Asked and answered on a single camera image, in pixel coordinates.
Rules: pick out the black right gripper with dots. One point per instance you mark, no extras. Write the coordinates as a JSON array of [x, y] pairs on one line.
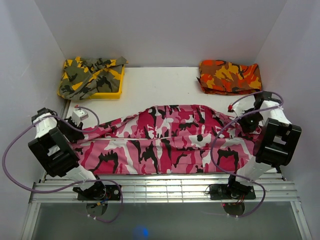
[[246, 128]]

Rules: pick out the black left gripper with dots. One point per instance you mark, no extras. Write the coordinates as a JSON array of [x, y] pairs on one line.
[[77, 134]]

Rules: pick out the pink camouflage trousers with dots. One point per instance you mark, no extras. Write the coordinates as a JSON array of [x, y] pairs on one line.
[[168, 139]]

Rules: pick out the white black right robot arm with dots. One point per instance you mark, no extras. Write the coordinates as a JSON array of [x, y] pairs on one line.
[[274, 146]]

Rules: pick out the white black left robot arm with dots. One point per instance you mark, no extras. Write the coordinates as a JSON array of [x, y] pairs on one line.
[[52, 147]]

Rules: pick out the orange camouflage folded trousers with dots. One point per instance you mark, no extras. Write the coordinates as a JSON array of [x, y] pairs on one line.
[[219, 77]]

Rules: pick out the green yellow camouflage trousers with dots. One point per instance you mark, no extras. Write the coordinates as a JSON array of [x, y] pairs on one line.
[[93, 64]]

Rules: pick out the yellow plastic tray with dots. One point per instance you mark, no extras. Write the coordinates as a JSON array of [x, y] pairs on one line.
[[78, 83]]

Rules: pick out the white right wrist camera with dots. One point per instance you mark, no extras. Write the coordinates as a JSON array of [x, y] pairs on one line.
[[236, 108]]

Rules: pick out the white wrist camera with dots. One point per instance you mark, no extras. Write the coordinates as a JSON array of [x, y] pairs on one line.
[[236, 108], [78, 115]]

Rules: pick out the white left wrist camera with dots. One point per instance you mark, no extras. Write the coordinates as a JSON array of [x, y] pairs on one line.
[[78, 115]]

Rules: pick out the aluminium rail frame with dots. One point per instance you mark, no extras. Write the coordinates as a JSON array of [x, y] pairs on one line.
[[155, 188]]

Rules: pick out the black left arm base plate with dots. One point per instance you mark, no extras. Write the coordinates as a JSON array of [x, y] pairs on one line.
[[97, 192]]

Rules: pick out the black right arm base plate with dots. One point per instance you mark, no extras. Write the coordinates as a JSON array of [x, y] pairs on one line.
[[220, 192]]

